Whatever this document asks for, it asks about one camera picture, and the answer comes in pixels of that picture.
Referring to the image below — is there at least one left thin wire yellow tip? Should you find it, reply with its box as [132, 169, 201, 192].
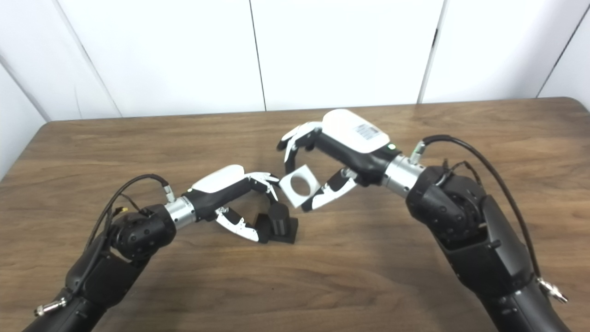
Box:
[111, 194, 153, 217]

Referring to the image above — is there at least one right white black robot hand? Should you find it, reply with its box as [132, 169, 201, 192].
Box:
[277, 109, 401, 213]

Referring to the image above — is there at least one right thin black wire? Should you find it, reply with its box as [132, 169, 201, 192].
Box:
[440, 159, 484, 185]

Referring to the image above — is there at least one white square piece with hole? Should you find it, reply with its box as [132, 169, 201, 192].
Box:
[279, 164, 321, 208]

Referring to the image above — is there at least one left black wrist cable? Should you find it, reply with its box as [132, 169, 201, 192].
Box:
[34, 173, 177, 318]

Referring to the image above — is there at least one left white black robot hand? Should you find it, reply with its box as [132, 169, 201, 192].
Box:
[184, 165, 280, 243]

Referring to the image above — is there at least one black peg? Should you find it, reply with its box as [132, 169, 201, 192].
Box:
[256, 202, 299, 244]

